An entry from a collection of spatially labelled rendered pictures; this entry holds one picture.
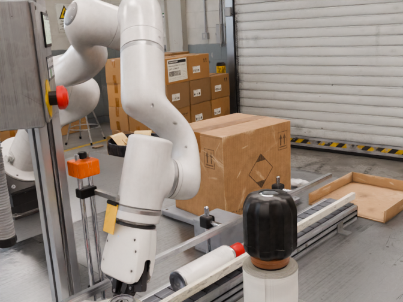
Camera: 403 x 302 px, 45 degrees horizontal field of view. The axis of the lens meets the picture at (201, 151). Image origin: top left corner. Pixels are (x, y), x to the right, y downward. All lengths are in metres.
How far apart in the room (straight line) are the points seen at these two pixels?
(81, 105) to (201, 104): 3.70
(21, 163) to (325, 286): 1.06
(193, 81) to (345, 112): 1.65
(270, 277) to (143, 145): 0.32
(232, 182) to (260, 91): 4.46
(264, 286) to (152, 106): 0.40
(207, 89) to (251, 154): 3.78
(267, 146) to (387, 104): 3.78
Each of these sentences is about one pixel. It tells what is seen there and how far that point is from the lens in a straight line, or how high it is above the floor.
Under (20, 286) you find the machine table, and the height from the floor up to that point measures 0.83.
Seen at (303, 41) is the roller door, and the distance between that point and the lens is 5.51.
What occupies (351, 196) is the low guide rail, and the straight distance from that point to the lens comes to 1.52.
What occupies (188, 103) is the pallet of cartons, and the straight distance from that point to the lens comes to 4.97.
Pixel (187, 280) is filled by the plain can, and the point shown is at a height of 0.92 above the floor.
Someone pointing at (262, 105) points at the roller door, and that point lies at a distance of 5.85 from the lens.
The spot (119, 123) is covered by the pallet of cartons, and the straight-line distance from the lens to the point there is 5.21.
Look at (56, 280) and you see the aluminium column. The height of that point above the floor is 0.95.
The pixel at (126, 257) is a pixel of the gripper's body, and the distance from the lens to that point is 0.89.
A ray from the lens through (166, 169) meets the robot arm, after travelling 0.88.
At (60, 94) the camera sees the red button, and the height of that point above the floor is 1.33.
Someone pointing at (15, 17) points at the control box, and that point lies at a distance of 0.77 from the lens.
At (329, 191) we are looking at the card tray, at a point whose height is 0.84.
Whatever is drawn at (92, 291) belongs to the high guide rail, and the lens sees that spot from 0.96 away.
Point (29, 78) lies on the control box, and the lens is 0.77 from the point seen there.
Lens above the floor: 1.42
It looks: 14 degrees down
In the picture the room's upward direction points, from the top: 3 degrees counter-clockwise
